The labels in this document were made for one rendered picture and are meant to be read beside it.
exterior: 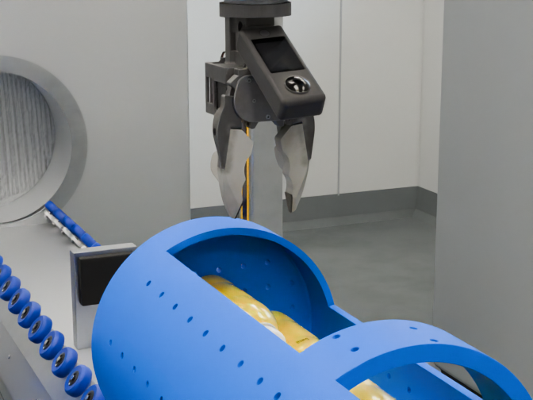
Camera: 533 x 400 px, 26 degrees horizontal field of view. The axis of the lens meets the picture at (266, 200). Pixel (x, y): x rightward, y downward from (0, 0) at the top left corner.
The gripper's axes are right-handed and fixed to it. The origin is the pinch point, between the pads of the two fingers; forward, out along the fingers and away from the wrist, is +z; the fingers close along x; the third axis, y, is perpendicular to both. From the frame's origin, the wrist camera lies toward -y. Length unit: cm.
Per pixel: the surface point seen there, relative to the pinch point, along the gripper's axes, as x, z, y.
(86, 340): 3, 35, 62
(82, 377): 10, 31, 40
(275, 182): -35, 16, 75
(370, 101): -256, 65, 440
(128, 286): 10.7, 10.9, 13.1
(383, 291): -197, 129, 320
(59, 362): 10, 32, 49
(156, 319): 11.0, 11.3, 2.6
